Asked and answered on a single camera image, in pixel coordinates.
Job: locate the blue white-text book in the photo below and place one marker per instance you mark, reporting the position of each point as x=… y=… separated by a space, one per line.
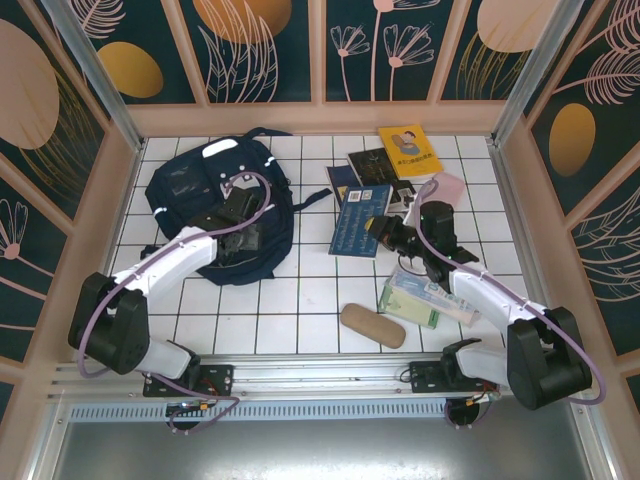
x=355 y=225

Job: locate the pink pencil case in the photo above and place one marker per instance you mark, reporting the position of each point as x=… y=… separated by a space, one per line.
x=447 y=187

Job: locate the navy blue backpack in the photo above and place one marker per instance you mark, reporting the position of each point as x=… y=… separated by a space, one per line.
x=275 y=235

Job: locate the black cover book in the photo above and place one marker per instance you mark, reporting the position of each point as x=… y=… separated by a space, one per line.
x=375 y=167

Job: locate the yellow cartoon cover book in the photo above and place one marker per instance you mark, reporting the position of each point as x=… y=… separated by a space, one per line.
x=410 y=150

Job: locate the brown glasses case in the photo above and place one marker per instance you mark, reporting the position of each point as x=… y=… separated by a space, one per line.
x=372 y=325

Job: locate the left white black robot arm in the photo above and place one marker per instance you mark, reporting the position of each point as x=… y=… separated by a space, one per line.
x=170 y=260

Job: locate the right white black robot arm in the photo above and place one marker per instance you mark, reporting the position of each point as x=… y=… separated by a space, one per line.
x=490 y=300

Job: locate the grey metal sheet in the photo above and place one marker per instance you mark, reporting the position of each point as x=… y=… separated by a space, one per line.
x=320 y=450

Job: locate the aluminium side rail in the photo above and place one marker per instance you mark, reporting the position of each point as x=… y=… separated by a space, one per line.
x=511 y=200

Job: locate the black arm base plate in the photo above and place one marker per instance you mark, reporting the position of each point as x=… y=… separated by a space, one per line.
x=222 y=375
x=425 y=377

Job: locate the aluminium mounting rail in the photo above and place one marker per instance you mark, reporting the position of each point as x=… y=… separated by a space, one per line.
x=320 y=372

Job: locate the aluminium corner post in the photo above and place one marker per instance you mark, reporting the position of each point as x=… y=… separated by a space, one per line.
x=100 y=85
x=530 y=65

